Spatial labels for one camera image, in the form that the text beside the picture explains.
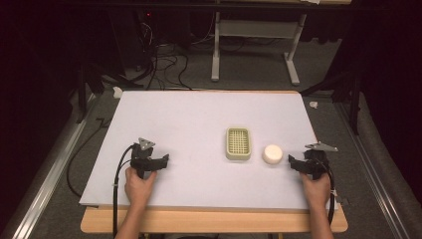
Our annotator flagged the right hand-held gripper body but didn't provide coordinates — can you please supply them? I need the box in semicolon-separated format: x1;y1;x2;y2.
303;141;339;181

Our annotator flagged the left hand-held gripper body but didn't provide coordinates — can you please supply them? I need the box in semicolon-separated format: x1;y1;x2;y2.
129;137;157;180

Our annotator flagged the person's right hand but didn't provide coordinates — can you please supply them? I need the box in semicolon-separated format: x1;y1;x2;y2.
300;171;332;211

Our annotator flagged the person's left hand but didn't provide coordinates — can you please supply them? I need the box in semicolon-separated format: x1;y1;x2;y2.
123;165;158;208

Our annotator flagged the white table cover board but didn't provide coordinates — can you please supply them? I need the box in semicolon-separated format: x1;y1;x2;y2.
79;90;333;211

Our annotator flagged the beige soap dish with grid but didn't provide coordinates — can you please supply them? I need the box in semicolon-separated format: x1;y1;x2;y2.
225;126;253;162

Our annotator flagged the wooden table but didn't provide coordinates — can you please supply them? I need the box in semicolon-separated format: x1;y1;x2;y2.
80;89;349;234

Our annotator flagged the black tripod stand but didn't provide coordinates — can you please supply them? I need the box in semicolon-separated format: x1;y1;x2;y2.
75;61;145;124
300;68;363;136

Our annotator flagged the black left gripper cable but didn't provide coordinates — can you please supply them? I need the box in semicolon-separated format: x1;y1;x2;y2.
111;143;137;239

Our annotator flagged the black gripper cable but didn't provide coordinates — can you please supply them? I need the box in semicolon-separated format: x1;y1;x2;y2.
316;158;336;226
111;143;137;239

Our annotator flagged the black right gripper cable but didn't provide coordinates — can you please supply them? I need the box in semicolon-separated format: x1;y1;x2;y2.
316;158;336;226

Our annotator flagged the aluminium floor rail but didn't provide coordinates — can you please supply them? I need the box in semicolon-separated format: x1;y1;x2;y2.
333;102;422;239
9;94;98;239

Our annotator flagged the black floor cable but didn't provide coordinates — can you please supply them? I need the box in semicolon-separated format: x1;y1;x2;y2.
66;117;112;199

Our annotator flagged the tangle of black floor cables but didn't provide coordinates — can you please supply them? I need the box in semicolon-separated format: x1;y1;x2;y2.
132;13;200;92

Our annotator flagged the white metal desk frame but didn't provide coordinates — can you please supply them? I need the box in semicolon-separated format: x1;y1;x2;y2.
210;11;309;87

